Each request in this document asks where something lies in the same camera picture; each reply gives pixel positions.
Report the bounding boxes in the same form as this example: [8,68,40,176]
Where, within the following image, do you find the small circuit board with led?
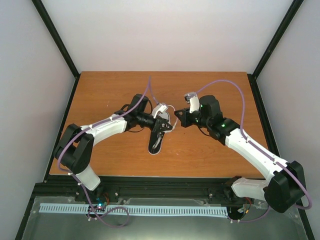
[96,196,110,210]

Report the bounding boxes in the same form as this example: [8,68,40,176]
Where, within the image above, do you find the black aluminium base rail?
[31,175,246,206]

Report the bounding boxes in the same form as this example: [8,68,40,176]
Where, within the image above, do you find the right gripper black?
[174,107,211,129]

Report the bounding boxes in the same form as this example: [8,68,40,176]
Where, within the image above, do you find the right black frame post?
[251,0,305,77]

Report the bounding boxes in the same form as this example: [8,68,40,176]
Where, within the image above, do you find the black frame post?
[31,0,81,77]
[251,0,305,77]

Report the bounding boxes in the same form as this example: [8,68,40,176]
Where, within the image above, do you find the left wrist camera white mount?
[151,103,168,119]

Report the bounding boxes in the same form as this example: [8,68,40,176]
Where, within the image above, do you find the black white canvas sneaker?
[148,112,173,155]

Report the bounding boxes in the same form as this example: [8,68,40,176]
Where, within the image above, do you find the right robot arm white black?
[174,92,306,213]

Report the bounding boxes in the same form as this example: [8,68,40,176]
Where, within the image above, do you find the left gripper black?
[138,113,173,134]

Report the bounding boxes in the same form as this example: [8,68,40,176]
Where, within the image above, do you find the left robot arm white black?
[53,94,175,202]

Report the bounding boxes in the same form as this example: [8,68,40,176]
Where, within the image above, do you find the light blue slotted cable duct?
[38,203,228,218]

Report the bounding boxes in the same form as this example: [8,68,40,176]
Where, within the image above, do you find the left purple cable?
[57,75,161,228]

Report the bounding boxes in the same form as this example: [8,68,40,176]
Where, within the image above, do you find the left black frame post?
[31,0,81,77]

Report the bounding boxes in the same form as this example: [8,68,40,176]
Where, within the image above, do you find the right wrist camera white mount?
[184,91,200,114]

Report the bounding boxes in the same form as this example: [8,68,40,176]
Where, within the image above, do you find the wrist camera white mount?
[151,103,168,119]
[184,91,200,114]

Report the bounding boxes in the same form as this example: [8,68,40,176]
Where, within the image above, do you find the white shoelace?
[152,104,180,151]

